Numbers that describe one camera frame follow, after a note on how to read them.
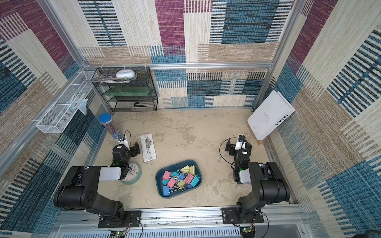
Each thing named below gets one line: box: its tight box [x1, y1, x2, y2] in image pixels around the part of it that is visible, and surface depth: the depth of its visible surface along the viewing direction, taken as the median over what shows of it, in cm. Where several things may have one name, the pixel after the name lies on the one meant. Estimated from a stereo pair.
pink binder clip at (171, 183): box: [167, 178, 176, 188], surface depth 84 cm
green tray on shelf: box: [102, 85, 151, 97], surface depth 100 cm
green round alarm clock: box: [120, 161, 143, 185], surface depth 87 cm
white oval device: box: [116, 68, 136, 80], surface depth 91 cm
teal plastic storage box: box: [154, 159, 203, 199], surface depth 85 cm
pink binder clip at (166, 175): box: [162, 170, 172, 181], surface depth 86 cm
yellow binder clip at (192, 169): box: [189, 165, 196, 176], surface depth 88 cm
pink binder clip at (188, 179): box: [184, 173, 194, 185], surface depth 83 cm
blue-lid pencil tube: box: [98, 112, 122, 140], surface depth 96 cm
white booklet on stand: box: [247, 90, 296, 141], surface depth 91 cm
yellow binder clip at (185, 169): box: [180, 165, 191, 174], surface depth 90 cm
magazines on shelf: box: [84, 73, 138, 84], surface depth 83 cm
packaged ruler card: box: [139, 132, 157, 163], surface depth 101 cm
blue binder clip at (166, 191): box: [163, 185, 171, 197], surface depth 82 cm
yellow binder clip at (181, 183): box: [177, 179, 186, 189], surface depth 83 cm
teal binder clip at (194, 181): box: [190, 176, 200, 187], surface depth 82 cm
